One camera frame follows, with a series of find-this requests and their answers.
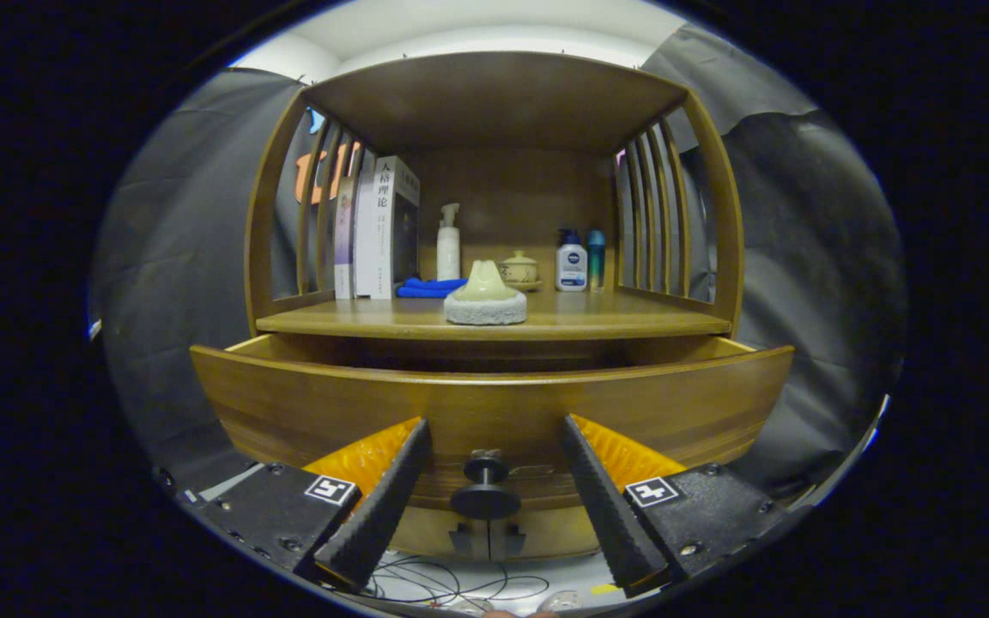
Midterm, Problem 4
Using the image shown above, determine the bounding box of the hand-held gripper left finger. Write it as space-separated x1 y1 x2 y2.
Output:
194 416 434 593

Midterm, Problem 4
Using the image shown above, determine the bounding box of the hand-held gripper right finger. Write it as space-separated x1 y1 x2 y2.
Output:
561 413 792 599

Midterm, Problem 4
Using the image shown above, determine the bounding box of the black drawer knob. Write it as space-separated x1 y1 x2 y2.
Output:
449 448 523 521

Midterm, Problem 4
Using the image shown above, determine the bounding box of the wooden drawer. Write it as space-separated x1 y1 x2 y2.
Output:
190 333 796 516

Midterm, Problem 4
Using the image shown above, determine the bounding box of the pale green grey scrubbing brush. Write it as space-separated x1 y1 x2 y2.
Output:
444 260 528 326

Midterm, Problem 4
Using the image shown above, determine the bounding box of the wooden cabinet door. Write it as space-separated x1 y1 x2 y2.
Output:
391 506 488 559
488 506 603 560

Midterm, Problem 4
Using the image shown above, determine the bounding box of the wooden countertop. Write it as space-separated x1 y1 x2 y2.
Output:
256 288 733 342

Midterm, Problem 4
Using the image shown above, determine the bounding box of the wooden cabinet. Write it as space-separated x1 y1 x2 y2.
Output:
243 50 746 563

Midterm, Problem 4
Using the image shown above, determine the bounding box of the blue cloth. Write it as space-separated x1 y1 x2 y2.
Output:
396 276 468 300

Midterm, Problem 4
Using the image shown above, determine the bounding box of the white lotion bottle blue cap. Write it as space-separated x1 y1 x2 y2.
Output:
555 228 589 293

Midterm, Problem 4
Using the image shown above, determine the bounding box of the teal bottle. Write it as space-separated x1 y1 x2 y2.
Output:
586 228 607 293

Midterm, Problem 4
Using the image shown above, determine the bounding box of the beige lidded ceramic teacup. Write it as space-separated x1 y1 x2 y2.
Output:
499 250 543 293

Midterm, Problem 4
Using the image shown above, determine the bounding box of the white pump bottle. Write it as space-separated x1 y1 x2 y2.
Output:
436 203 462 282

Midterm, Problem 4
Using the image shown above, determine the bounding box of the thin white book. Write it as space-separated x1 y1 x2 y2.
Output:
353 172 377 300

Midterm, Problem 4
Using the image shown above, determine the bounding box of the lavender spine book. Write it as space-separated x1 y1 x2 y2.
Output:
333 176 356 300

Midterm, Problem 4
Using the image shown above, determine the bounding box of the thick grey cover book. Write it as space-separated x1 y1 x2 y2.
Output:
373 155 421 300

